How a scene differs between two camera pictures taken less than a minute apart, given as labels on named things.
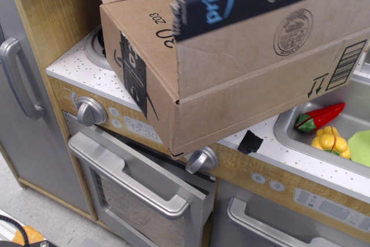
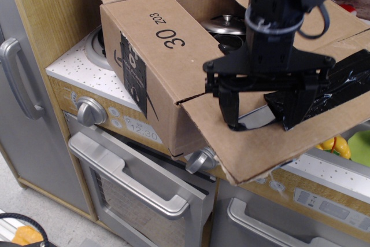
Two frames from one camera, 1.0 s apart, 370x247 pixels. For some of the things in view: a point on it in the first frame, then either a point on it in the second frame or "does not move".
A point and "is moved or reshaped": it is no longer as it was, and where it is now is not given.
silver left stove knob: (90, 112) does not move
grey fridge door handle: (8, 52) does not move
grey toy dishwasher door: (241, 217) does not move
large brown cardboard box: (212, 54) is moved or reshaped
